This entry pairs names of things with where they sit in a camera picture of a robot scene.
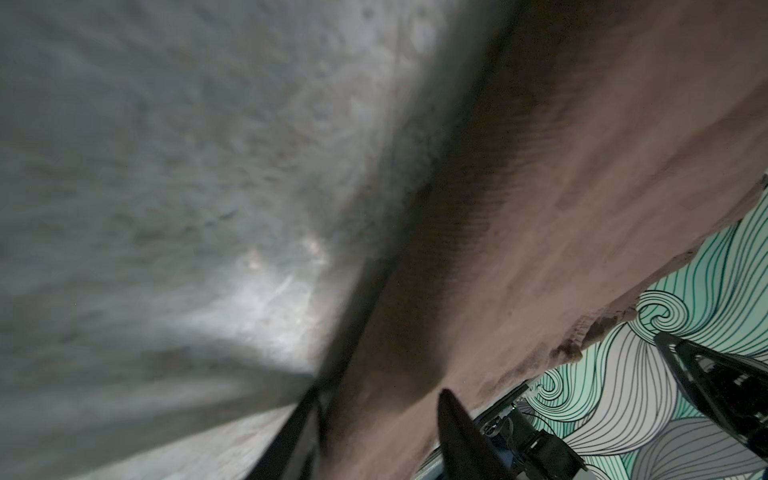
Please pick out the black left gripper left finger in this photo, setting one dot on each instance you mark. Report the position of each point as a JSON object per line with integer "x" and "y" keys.
{"x": 294, "y": 452}

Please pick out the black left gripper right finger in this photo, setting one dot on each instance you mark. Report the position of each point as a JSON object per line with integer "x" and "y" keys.
{"x": 466, "y": 454}

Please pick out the brown trousers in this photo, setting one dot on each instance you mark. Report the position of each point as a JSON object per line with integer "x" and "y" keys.
{"x": 610, "y": 140}

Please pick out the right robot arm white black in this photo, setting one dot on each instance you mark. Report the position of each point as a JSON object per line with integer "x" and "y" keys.
{"x": 535, "y": 453}

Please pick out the black perforated metal tray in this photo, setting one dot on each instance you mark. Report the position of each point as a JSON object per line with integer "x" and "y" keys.
{"x": 729, "y": 389}

